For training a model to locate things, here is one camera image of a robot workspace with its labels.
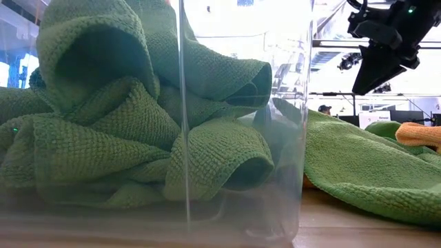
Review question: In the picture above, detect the orange microfiber towel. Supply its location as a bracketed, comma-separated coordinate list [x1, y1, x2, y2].
[395, 122, 441, 154]

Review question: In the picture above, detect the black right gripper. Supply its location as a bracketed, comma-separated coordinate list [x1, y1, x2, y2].
[347, 0, 441, 96]

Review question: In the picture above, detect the clear plastic bin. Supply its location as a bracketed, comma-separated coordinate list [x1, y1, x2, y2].
[0, 0, 313, 247]

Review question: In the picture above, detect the black ceiling spotlight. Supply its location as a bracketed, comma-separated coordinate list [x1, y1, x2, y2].
[373, 82, 393, 94]
[338, 52, 363, 72]

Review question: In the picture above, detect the white printed sign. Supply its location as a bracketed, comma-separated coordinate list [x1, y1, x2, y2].
[358, 110, 392, 130]

